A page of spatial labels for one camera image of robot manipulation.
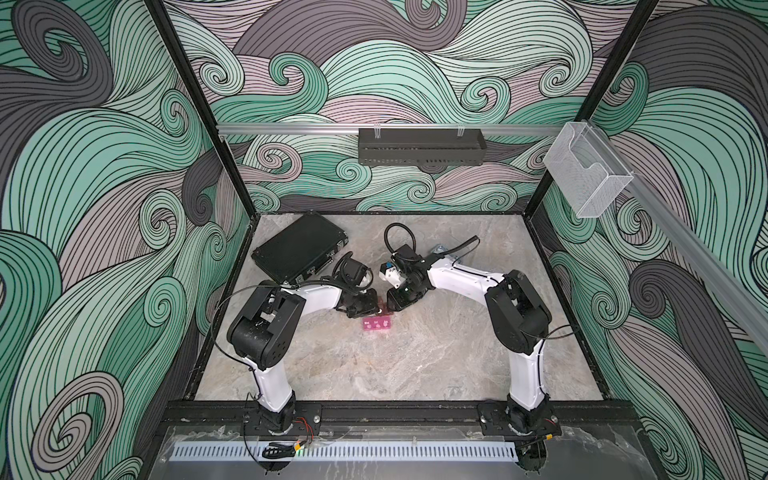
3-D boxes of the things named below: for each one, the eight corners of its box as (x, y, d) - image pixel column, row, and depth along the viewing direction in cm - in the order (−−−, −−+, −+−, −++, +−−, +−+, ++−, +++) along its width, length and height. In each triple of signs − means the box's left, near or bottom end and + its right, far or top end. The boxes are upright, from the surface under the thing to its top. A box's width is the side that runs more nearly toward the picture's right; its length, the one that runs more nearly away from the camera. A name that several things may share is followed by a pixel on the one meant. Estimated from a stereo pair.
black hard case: (256, 260, 107) (251, 251, 103) (314, 219, 121) (312, 209, 117) (292, 293, 98) (288, 285, 94) (350, 245, 112) (349, 235, 108)
